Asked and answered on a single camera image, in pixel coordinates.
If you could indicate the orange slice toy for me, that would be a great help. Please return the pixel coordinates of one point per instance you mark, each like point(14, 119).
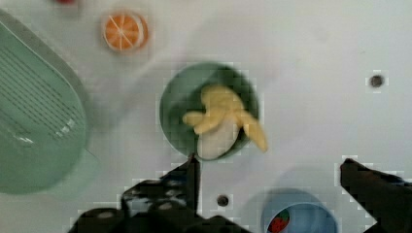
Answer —
point(125, 31)

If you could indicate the yellow plush banana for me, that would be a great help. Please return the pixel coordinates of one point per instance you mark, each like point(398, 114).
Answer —
point(219, 126)

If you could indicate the green mug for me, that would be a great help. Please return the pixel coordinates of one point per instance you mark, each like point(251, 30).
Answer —
point(183, 94)

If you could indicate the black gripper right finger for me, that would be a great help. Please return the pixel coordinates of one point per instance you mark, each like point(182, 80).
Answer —
point(387, 198)

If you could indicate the green perforated colander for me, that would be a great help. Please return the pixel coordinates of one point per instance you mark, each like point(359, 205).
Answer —
point(44, 117)

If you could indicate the blue bowl with strawberry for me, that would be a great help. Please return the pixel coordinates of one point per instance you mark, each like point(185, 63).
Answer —
point(306, 213)

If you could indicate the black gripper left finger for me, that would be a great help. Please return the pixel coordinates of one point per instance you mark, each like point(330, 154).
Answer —
point(164, 205)

